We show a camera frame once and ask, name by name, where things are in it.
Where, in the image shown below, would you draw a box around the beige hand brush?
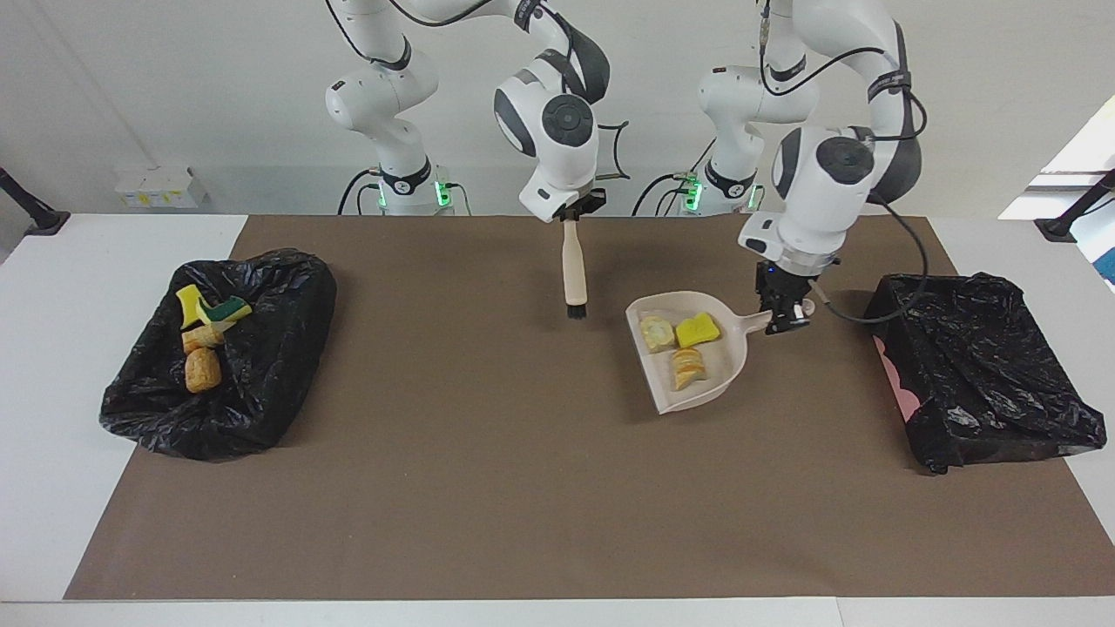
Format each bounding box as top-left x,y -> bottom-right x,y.
562,218 -> 590,320

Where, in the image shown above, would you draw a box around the beige plastic dustpan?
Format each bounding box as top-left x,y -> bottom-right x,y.
625,290 -> 817,415

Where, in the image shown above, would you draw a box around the wavy yellow sponge piece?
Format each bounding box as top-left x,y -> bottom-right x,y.
675,313 -> 722,347

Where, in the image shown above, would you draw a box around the striped croissant piece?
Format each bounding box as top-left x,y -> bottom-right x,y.
181,320 -> 236,354
669,347 -> 708,393

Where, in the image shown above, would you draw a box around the pale bread piece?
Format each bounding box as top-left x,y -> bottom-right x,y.
640,315 -> 676,354

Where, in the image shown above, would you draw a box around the brown bread roll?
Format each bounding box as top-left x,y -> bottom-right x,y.
185,348 -> 223,394

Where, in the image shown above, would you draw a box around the pink bin with black bag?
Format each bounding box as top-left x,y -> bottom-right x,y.
864,272 -> 1108,475

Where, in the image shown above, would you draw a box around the black stand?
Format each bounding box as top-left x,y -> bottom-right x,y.
1035,170 -> 1115,243
0,167 -> 71,237

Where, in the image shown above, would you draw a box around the brown table mat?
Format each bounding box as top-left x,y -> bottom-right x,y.
64,215 -> 1115,602

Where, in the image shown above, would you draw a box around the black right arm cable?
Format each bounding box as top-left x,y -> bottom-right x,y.
327,0 -> 631,182

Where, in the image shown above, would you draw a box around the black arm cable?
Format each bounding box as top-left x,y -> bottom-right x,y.
758,0 -> 931,325
327,0 -> 631,182

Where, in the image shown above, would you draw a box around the black left base cables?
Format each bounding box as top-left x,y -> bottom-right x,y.
634,138 -> 702,217

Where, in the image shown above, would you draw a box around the black base cables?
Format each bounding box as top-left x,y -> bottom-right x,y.
338,168 -> 473,217
634,138 -> 702,217

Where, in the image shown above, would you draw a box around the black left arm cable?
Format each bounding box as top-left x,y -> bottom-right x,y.
758,0 -> 931,325

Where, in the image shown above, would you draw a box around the black right base cables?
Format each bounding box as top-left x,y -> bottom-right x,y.
338,168 -> 473,217

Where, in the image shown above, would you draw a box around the white wall socket box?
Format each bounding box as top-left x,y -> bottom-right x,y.
115,165 -> 208,211

